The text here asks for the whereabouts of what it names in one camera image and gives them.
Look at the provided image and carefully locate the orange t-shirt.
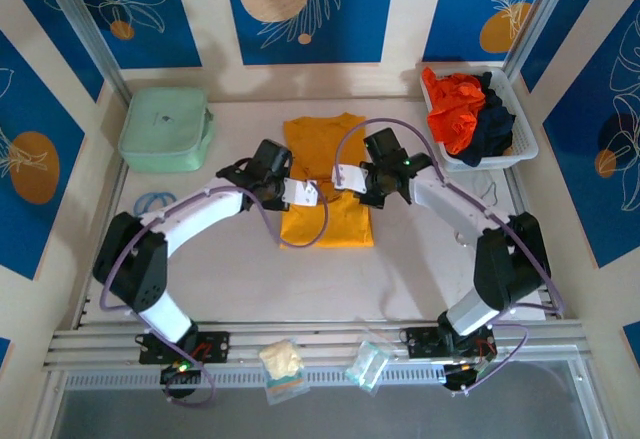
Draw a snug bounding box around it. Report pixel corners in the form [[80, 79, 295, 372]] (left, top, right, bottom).
[[421, 66, 487, 156]]

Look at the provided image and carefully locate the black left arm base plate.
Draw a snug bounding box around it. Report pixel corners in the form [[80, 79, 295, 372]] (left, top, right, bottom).
[[137, 330, 231, 365]]

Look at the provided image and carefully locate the black left controller board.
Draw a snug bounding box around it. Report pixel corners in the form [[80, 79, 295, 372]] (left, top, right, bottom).
[[159, 362, 202, 386]]

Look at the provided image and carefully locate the black right controller board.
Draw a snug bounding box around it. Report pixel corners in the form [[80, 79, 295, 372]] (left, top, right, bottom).
[[443, 360, 494, 391]]

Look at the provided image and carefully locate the black controller board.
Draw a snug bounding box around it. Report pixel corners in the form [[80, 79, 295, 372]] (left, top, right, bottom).
[[159, 362, 202, 386], [443, 360, 494, 391]]

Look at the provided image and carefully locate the blue rubber loop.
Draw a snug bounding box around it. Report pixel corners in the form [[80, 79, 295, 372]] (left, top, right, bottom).
[[133, 190, 176, 213]]

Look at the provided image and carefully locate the clear bag with yellow sponge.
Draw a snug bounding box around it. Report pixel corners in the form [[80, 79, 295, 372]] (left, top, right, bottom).
[[257, 338, 311, 406]]

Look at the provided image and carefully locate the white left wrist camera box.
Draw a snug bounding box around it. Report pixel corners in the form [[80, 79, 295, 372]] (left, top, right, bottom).
[[282, 177, 319, 208]]

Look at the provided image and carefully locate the white plastic laundry basket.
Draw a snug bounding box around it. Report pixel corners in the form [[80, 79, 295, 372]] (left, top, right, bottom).
[[422, 62, 540, 174]]

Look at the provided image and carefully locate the navy blue t-shirt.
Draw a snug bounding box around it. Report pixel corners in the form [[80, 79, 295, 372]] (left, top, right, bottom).
[[457, 71, 517, 168]]

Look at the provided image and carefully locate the yellow t-shirt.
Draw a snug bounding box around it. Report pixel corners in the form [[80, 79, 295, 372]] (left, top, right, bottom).
[[278, 113, 376, 249]]

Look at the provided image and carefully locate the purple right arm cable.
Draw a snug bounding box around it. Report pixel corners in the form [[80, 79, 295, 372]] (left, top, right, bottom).
[[333, 117, 566, 395]]

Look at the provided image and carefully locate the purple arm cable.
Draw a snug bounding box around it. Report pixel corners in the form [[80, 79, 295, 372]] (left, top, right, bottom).
[[99, 186, 330, 407], [333, 117, 566, 395]]

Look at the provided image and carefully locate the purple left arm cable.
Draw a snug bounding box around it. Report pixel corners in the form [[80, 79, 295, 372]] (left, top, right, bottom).
[[99, 186, 330, 407]]

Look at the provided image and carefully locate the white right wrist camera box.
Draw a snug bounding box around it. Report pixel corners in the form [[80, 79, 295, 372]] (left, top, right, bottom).
[[330, 163, 370, 194]]

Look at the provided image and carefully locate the mint green zip case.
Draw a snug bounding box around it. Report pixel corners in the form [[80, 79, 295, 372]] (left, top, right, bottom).
[[118, 87, 217, 174]]

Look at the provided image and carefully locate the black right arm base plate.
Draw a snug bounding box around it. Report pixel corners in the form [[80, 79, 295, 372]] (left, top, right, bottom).
[[404, 326, 496, 360]]

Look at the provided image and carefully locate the aluminium frame post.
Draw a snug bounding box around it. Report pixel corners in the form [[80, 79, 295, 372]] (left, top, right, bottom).
[[37, 0, 134, 105], [502, 0, 576, 85]]

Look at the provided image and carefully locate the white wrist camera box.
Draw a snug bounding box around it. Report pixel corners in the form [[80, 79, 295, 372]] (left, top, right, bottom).
[[330, 163, 370, 194], [282, 177, 319, 208]]

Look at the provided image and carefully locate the thin white cord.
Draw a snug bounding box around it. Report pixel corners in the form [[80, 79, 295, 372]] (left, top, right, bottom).
[[472, 177, 500, 206]]

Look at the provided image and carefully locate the clear bag with green item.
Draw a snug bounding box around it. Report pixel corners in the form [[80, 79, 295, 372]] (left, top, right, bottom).
[[344, 328, 392, 398]]

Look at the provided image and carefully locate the aluminium frame rail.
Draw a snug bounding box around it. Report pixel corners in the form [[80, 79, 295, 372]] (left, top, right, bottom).
[[42, 321, 586, 391]]

